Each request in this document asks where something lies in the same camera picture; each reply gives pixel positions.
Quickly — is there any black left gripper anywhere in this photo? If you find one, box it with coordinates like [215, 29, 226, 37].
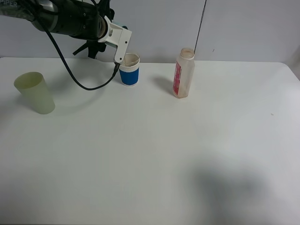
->
[73, 40, 105, 59]

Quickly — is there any teal green plastic cup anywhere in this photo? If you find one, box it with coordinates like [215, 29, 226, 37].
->
[113, 21, 128, 30]

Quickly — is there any clear bottle with pink label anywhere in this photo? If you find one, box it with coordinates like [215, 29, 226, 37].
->
[172, 48, 195, 98]

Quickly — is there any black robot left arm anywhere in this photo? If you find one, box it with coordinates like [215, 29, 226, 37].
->
[0, 0, 115, 59]

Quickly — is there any blue sleeved paper cup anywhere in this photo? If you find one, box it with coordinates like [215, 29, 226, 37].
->
[119, 53, 140, 86]

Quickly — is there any pale yellow plastic cup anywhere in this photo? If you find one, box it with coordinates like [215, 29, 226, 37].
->
[14, 72, 55, 114]

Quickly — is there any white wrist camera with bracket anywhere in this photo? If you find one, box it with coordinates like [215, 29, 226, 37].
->
[98, 15, 132, 64]

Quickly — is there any black left camera cable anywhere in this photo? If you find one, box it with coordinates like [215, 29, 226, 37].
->
[30, 0, 121, 91]

